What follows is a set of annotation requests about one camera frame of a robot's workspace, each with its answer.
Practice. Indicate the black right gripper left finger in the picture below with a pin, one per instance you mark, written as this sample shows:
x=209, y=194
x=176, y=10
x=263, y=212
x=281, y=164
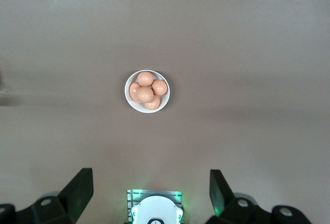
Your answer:
x=74, y=198

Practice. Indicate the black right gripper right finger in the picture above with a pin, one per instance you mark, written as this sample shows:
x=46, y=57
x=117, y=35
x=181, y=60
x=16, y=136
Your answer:
x=221, y=198

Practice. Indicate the brown egg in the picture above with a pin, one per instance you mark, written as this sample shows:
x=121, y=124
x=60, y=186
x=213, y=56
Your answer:
x=159, y=87
x=132, y=91
x=145, y=94
x=145, y=78
x=154, y=104

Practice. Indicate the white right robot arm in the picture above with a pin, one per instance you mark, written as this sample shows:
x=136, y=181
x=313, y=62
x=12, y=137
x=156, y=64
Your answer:
x=157, y=208

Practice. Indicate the white round bowl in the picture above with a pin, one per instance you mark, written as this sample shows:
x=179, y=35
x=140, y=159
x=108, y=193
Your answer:
x=135, y=106

